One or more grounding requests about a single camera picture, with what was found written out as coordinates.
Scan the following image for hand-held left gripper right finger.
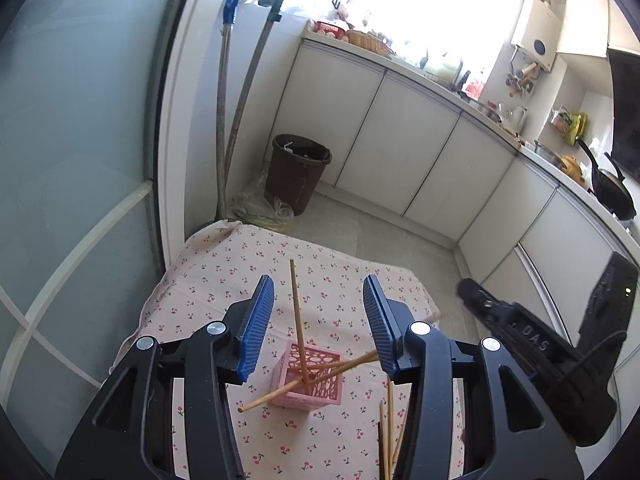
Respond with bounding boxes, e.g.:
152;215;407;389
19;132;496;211
362;274;586;480

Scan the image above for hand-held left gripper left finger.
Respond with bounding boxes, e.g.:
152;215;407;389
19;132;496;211
55;275;276;480

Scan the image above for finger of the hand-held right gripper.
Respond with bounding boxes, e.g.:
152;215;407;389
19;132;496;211
456;277;581;396

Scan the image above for pink perforated chopstick holder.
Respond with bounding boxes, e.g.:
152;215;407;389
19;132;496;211
269;341;343;408

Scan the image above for cherry print tablecloth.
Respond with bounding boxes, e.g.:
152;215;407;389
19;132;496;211
107;220;466;480

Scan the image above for black wok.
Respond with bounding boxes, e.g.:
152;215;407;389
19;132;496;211
577;137;637;221

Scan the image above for clear plastic bag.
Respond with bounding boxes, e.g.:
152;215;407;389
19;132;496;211
234;170;296;233

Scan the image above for brown clay pot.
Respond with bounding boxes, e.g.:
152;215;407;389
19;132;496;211
560;155;592;187

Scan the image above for metal bowl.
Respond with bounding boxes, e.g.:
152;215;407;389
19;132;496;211
534;140;564;167

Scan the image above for brown plastic trash bin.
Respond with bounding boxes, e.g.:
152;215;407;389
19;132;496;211
265;133;333;217

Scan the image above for white electric kettle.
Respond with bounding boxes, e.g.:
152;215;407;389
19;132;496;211
507;105;529;134

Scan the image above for black range hood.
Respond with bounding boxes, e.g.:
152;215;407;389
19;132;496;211
607;45;640;186

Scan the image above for white kitchen base cabinets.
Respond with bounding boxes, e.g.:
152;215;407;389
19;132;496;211
272;40;640;361

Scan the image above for metal sink basin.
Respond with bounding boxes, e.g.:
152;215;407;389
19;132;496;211
471;100;502;122

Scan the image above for red bottle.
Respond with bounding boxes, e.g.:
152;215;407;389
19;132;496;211
462;67;487;102

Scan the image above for white plastic jug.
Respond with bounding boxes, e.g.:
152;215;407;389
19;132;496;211
432;54;464;84

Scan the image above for frosted glass sliding door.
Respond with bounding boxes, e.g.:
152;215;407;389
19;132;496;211
0;0;203;476

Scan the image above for wicker basket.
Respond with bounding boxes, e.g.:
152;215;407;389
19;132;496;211
345;30;394;56

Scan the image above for red plastic basket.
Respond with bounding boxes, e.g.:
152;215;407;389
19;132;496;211
309;20;349;42

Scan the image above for bright kitchen window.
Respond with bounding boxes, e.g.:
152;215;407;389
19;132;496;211
295;0;522;61

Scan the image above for wall rack with packets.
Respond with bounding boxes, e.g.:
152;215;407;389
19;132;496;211
550;106;589;145

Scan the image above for white wall water heater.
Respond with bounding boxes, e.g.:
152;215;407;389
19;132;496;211
511;0;568;72

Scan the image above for mop handle with dark grip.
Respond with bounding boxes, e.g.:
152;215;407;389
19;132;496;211
222;0;287;188

